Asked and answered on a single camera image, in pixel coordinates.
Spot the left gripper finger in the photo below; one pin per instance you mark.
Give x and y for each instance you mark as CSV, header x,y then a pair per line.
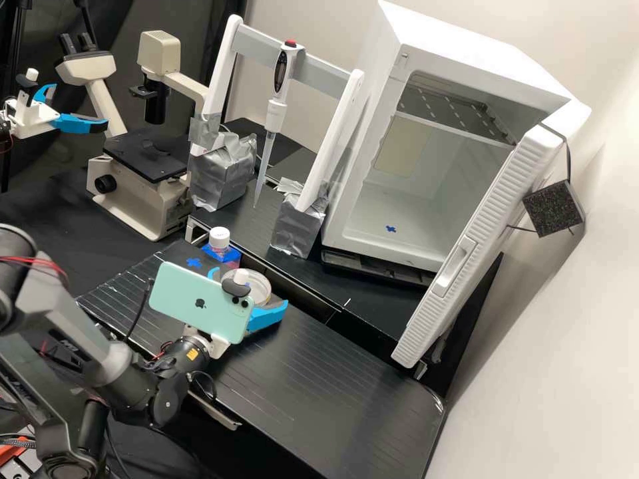
x,y
75,124
37,97

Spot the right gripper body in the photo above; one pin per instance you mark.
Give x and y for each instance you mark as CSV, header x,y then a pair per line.
x,y
219,347

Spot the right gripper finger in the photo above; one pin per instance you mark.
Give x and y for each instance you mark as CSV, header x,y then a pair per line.
x,y
216,271
264,317

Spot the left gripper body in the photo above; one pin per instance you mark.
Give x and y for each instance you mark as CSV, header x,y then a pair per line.
x,y
35,120

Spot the petri dish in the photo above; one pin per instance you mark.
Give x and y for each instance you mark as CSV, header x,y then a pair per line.
x,y
259,289

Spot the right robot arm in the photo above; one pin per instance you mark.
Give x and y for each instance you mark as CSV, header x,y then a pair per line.
x,y
100,359

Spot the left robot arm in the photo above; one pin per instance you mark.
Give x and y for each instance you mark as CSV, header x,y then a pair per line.
x,y
4,132

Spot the blue bottle holder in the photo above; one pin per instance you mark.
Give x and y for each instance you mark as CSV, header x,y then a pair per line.
x,y
230,257

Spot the small bottle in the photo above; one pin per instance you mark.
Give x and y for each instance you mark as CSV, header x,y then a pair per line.
x,y
218,239

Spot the cream microscope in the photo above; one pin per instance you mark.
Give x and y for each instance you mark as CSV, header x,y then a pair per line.
x,y
145,199

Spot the white pipette stand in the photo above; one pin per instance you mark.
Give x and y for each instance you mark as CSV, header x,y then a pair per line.
x,y
319,164

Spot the pipette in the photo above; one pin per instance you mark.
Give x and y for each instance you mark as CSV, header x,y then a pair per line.
x,y
282,70

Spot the incubator door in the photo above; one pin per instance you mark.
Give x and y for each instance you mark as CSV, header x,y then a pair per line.
x,y
479,259

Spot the white incubator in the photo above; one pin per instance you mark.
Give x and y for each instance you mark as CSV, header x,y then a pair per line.
x,y
379,100

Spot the right wrist camera phone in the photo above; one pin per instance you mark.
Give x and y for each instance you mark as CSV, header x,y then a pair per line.
x,y
194,299

